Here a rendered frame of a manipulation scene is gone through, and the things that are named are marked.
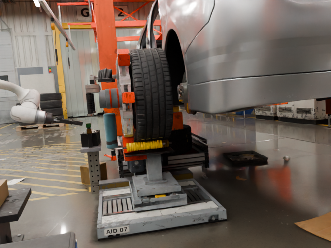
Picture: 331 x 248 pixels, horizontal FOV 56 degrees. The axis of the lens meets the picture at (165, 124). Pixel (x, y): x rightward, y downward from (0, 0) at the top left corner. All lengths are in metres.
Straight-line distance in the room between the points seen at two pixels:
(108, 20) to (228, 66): 1.55
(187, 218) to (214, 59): 1.06
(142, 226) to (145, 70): 0.97
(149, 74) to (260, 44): 0.80
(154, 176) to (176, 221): 0.40
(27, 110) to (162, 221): 1.11
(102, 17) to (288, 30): 1.73
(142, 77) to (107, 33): 0.88
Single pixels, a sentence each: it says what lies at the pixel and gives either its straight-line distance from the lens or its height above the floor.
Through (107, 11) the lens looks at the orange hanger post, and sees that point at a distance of 2.79.
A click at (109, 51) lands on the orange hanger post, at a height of 1.24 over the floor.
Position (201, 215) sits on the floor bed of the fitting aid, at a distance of 2.11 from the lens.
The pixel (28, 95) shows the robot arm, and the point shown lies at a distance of 2.27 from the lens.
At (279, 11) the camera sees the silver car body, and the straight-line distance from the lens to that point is 1.43.
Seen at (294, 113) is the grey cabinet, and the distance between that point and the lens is 7.23.
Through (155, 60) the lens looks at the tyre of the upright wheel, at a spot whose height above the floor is 1.07.
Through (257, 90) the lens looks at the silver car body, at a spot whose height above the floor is 0.84.
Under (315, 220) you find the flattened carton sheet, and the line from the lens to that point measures 2.23.
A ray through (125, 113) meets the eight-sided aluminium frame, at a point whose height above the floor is 0.75.
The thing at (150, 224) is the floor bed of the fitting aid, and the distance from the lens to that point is 2.06.
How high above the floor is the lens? 0.87
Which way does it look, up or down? 6 degrees down
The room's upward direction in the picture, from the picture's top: 4 degrees counter-clockwise
